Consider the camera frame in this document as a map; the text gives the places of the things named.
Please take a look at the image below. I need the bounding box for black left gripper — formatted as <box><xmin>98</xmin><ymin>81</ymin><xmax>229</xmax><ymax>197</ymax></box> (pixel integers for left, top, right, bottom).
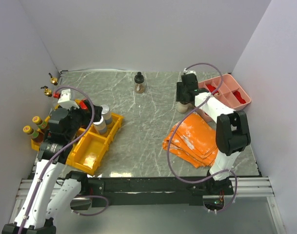
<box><xmin>63</xmin><ymin>98</ymin><xmax>102</xmax><ymax>139</ymax></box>

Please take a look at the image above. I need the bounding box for blue-label clear jar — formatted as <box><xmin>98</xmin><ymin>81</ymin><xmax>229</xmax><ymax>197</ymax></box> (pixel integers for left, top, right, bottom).
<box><xmin>101</xmin><ymin>104</ymin><xmax>114</xmax><ymax>128</ymax></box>

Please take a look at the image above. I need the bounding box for white-lid jar edge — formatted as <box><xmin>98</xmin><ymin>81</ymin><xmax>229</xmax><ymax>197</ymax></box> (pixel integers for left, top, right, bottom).
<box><xmin>93</xmin><ymin>116</ymin><xmax>108</xmax><ymax>136</ymax></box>

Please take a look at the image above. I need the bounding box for black-lid jar white powder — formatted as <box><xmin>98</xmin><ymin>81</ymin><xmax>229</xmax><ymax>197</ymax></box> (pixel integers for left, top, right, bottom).
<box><xmin>176</xmin><ymin>102</ymin><xmax>195</xmax><ymax>114</ymax></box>

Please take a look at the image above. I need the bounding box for tall oil bottle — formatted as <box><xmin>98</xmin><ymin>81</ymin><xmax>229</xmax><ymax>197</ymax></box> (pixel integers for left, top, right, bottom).
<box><xmin>48</xmin><ymin>73</ymin><xmax>61</xmax><ymax>98</ymax></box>
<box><xmin>41</xmin><ymin>86</ymin><xmax>60</xmax><ymax>109</ymax></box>

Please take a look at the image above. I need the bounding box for green-label sauce bottle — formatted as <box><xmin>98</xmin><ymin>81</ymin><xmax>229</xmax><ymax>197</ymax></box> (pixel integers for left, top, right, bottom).
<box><xmin>32</xmin><ymin>116</ymin><xmax>49</xmax><ymax>132</ymax></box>
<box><xmin>23</xmin><ymin>125</ymin><xmax>44</xmax><ymax>143</ymax></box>

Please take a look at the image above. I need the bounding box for red-lid sauce jar back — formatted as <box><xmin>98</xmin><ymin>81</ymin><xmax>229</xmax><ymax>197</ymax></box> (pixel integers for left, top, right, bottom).
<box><xmin>79</xmin><ymin>99</ymin><xmax>89</xmax><ymax>110</ymax></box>

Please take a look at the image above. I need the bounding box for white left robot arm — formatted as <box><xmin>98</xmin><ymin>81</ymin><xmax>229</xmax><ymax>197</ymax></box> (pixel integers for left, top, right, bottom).
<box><xmin>2</xmin><ymin>100</ymin><xmax>102</xmax><ymax>234</ymax></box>

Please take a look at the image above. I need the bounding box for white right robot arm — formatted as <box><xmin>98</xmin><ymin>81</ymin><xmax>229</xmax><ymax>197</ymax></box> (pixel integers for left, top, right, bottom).
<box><xmin>176</xmin><ymin>73</ymin><xmax>251</xmax><ymax>194</ymax></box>

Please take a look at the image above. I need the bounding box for red sock middle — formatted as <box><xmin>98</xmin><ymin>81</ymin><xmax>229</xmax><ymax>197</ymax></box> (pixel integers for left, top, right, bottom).
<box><xmin>206</xmin><ymin>84</ymin><xmax>219</xmax><ymax>96</ymax></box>

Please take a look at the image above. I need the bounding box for red sock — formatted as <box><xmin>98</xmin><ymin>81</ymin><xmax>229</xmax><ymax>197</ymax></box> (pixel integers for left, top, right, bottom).
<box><xmin>233</xmin><ymin>91</ymin><xmax>246</xmax><ymax>104</ymax></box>
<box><xmin>206</xmin><ymin>84</ymin><xmax>219</xmax><ymax>96</ymax></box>

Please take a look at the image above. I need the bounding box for pink compartment tray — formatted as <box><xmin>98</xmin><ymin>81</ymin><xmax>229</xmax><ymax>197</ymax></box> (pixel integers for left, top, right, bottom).
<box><xmin>198</xmin><ymin>74</ymin><xmax>251</xmax><ymax>111</ymax></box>

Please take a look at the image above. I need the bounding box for yellow compartment bin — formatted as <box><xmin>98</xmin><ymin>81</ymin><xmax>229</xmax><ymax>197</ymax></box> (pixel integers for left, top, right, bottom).
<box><xmin>31</xmin><ymin>105</ymin><xmax>123</xmax><ymax>176</ymax></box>

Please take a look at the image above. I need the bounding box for black-lid jar brown powder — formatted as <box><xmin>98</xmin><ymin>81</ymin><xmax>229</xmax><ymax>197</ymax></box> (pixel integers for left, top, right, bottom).
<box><xmin>134</xmin><ymin>72</ymin><xmax>145</xmax><ymax>94</ymax></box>

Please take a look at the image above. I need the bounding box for orange tie-dye cloth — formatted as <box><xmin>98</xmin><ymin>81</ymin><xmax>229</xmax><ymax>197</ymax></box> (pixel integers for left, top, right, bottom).
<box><xmin>162</xmin><ymin>113</ymin><xmax>218</xmax><ymax>168</ymax></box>

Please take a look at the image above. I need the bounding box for red sock right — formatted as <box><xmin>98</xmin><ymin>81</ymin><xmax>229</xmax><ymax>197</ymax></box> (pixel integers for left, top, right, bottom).
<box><xmin>233</xmin><ymin>91</ymin><xmax>246</xmax><ymax>104</ymax></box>

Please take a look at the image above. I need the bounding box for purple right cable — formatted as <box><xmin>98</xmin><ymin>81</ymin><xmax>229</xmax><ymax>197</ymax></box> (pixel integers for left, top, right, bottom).
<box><xmin>166</xmin><ymin>62</ymin><xmax>238</xmax><ymax>213</ymax></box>

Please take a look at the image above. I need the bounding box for purple cable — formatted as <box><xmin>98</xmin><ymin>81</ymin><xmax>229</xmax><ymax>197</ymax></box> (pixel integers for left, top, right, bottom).
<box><xmin>17</xmin><ymin>86</ymin><xmax>109</xmax><ymax>234</ymax></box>
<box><xmin>166</xmin><ymin>62</ymin><xmax>238</xmax><ymax>213</ymax></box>

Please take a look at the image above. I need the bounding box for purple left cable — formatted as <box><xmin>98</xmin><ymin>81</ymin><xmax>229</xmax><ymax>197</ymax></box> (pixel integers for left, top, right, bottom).
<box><xmin>17</xmin><ymin>86</ymin><xmax>109</xmax><ymax>234</ymax></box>

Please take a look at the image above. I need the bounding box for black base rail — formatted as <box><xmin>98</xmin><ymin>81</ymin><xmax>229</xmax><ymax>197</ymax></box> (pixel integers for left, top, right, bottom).
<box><xmin>79</xmin><ymin>177</ymin><xmax>234</xmax><ymax>206</ymax></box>

